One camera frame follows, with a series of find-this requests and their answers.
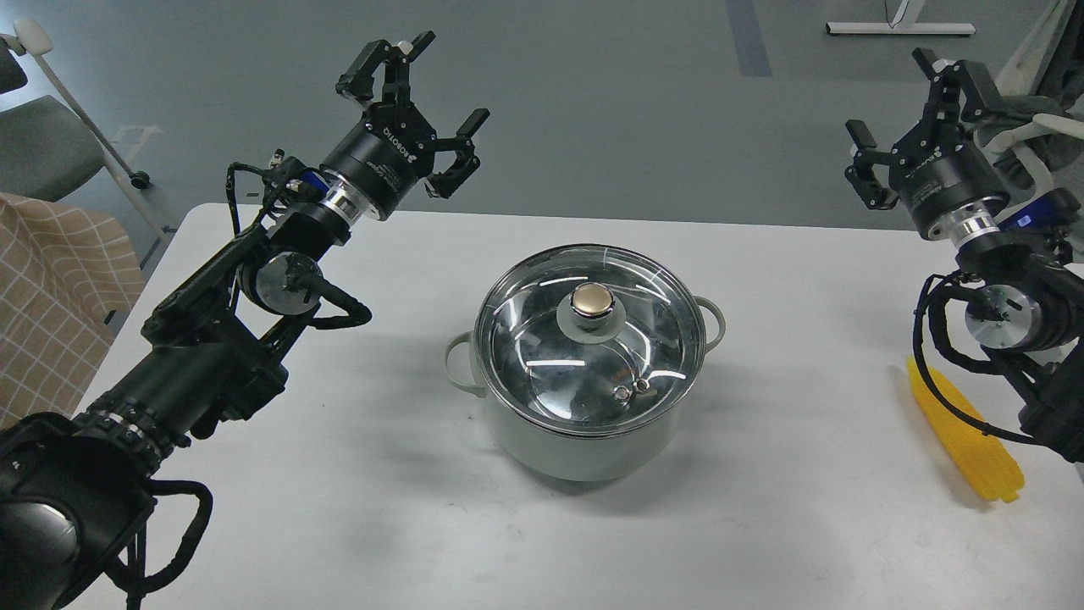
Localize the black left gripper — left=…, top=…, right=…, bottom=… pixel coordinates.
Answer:
left=320, top=31, right=491, bottom=221

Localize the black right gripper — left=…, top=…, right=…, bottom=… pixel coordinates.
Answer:
left=844, top=47, right=1009, bottom=241

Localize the glass pot lid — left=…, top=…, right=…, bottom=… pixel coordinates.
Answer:
left=472, top=243, right=727, bottom=436

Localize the yellow corn cob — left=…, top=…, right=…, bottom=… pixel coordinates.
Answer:
left=906, top=356, right=1025, bottom=503

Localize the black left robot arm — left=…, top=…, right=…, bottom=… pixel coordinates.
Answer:
left=3, top=30, right=490, bottom=609

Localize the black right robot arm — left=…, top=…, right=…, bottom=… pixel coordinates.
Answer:
left=844, top=47, right=1083, bottom=463

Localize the pale green steel pot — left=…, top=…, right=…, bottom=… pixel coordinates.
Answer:
left=446, top=315, right=683, bottom=482

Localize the white desk leg base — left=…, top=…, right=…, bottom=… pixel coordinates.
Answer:
left=824, top=1, right=976, bottom=37

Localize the grey white chair right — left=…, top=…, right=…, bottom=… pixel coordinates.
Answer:
left=973, top=1, right=1081, bottom=223

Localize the beige checkered cloth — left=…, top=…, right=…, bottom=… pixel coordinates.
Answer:
left=1, top=193, right=146, bottom=428

